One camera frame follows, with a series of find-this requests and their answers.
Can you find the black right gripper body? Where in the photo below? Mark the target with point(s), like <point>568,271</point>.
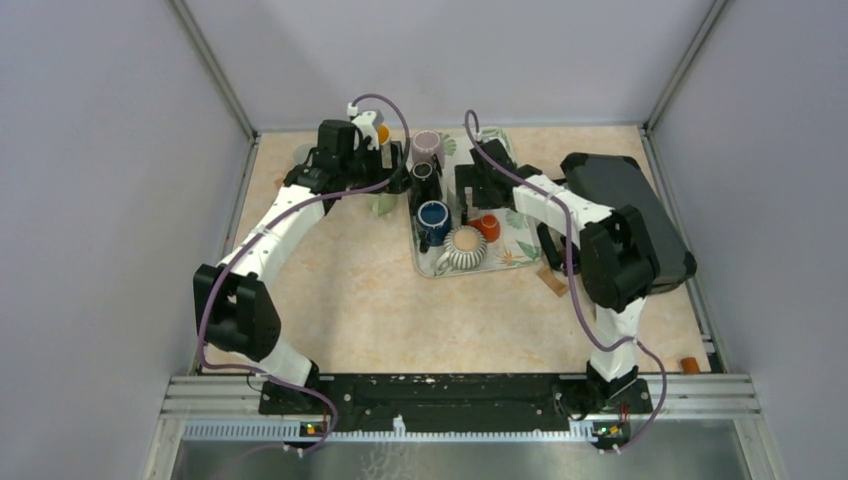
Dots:
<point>468,176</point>

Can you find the small orange cup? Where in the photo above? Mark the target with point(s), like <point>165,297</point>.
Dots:
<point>489,226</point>

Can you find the light green mug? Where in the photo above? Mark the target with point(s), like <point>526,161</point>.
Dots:
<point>382,204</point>

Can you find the grey striped mug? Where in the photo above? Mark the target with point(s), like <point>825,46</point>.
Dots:
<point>464,249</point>

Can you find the light blue dotted mug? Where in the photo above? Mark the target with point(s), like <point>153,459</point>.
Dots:
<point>302,154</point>

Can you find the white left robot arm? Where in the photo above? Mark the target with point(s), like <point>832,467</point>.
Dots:
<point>234,309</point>

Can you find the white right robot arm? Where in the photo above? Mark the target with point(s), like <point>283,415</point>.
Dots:
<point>609,250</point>

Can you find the navy blue mug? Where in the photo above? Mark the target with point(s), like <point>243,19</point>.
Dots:
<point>433,219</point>

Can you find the black octagonal mug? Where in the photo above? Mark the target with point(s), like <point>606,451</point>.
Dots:
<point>425,184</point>

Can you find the lilac mug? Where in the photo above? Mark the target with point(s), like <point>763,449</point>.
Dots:
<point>427,146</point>

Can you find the floral white serving tray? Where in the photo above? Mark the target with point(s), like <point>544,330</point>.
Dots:
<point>515,241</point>

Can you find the light wooden block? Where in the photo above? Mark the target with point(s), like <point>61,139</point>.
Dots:
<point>552,281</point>

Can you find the black poker chip case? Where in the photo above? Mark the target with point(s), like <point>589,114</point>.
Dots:
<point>618,181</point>

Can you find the small orange cylinder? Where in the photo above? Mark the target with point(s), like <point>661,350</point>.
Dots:
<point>689,366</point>

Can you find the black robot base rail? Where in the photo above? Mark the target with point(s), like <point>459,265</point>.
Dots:
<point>455,403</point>

